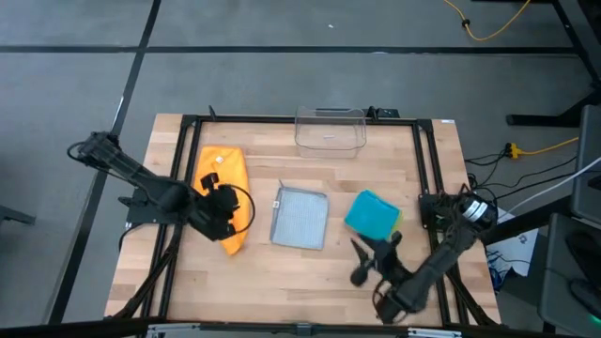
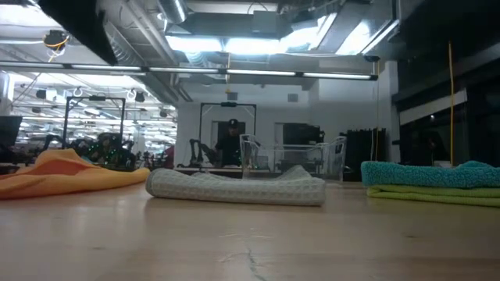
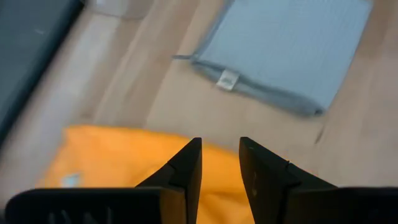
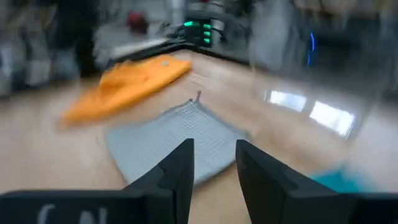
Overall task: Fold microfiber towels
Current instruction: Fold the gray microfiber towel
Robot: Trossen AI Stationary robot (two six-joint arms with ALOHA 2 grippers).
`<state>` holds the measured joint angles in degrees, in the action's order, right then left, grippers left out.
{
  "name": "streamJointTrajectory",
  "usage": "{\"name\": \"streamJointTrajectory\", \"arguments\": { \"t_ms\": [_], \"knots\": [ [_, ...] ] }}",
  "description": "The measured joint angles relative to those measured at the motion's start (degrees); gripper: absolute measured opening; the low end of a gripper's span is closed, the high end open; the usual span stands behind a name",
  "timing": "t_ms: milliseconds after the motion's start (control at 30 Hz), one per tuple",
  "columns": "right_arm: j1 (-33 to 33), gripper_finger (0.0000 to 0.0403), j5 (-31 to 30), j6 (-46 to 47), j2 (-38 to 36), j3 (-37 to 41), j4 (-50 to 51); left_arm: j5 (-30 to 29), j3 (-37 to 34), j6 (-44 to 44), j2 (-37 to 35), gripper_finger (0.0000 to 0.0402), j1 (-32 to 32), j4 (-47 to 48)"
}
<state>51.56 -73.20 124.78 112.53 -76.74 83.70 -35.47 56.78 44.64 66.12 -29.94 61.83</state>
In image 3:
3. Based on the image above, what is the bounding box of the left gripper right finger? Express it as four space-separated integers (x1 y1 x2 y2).
238 136 398 224

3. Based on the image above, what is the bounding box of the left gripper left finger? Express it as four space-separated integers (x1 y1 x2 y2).
4 136 203 224

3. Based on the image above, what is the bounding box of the grey microfiber towel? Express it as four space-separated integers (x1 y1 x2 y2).
172 0 374 118

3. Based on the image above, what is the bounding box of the orange microfiber towel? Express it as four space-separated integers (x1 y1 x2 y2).
35 123 257 224

